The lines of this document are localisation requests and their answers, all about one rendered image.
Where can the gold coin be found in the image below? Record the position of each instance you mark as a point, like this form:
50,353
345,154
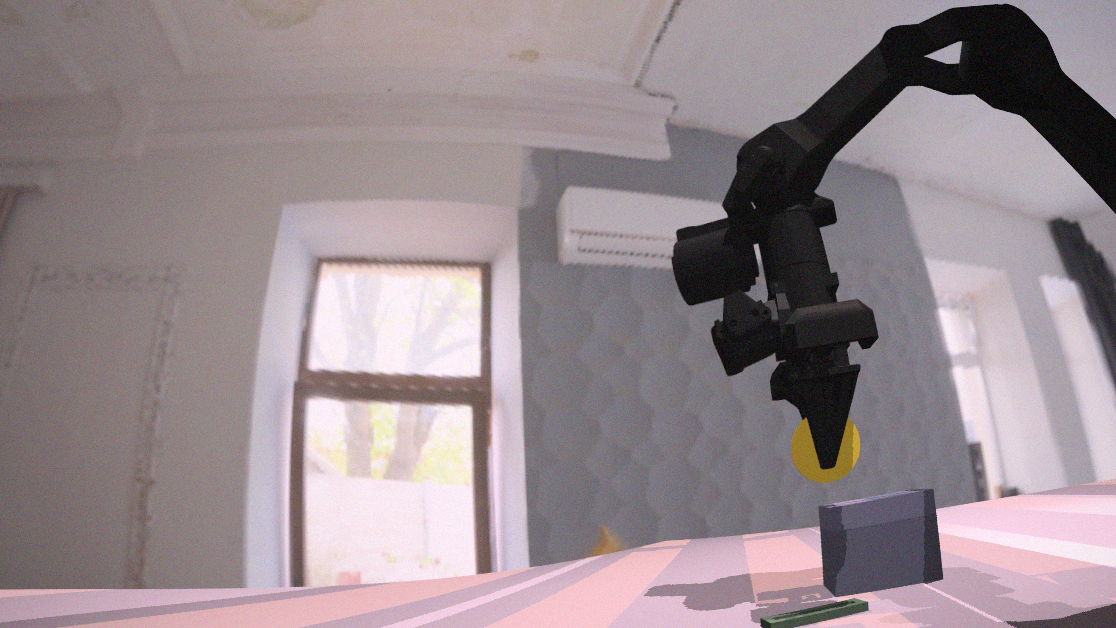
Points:
805,458

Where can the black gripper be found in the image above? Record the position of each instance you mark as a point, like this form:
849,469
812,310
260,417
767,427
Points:
817,377

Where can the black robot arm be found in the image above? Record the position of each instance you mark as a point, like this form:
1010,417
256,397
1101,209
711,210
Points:
1006,60

